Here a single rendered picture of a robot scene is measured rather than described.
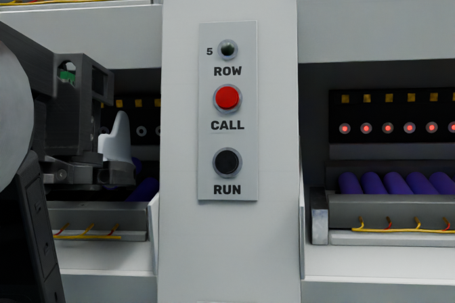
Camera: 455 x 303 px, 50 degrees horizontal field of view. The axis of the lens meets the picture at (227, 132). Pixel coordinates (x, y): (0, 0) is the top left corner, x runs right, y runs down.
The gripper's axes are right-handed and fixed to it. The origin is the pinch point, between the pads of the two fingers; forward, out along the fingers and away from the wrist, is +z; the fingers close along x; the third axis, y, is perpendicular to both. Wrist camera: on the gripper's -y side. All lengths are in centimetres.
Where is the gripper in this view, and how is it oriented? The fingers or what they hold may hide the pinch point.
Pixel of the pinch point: (108, 180)
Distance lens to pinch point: 43.3
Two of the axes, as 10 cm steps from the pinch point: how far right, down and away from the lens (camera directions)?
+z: 1.3, 1.3, 9.8
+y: 0.1, -9.9, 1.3
